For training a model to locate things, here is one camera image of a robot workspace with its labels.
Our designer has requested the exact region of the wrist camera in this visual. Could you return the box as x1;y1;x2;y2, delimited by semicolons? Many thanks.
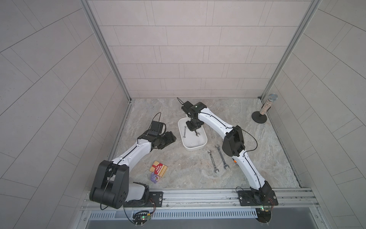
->
148;121;166;136
181;101;207;117

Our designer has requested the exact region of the circuit board with cables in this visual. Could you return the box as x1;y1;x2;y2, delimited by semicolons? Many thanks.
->
255;208;272;224
132;210;153;227

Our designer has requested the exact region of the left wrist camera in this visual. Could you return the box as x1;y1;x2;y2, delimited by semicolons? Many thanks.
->
148;121;166;136

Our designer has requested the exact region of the small purple round item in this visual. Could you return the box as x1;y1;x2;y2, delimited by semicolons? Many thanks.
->
150;172;160;184

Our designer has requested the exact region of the large silver combination wrench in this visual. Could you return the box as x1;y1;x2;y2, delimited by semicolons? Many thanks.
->
215;145;230;171

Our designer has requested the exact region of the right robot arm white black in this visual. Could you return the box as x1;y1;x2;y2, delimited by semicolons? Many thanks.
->
182;102;278;206

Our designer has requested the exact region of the right circuit board with cables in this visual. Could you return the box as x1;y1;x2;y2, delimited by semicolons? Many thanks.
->
255;208;272;224

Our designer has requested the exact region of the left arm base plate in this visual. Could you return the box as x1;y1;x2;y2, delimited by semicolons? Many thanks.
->
124;191;164;208

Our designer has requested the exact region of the left circuit board with cables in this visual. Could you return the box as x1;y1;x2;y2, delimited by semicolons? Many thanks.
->
132;210;153;227

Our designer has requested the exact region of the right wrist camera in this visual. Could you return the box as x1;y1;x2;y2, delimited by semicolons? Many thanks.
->
181;101;207;117

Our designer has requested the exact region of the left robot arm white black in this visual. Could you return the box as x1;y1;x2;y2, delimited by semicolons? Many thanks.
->
89;131;176;209

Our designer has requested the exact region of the long silver open-end wrench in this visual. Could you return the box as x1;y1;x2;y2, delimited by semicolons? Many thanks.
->
207;150;219;174

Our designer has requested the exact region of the red striped card box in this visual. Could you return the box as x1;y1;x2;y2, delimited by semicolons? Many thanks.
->
149;161;168;177

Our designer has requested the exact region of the glitter tube on black stand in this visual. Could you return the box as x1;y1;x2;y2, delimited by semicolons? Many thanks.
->
252;93;278;124

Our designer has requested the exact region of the aluminium rail frame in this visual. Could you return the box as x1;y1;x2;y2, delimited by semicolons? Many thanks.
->
81;188;319;219

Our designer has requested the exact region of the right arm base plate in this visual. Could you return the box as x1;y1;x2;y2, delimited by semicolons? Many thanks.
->
236;189;278;208

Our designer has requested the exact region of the white plastic storage box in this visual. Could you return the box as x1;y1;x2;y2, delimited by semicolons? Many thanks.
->
178;117;208;151

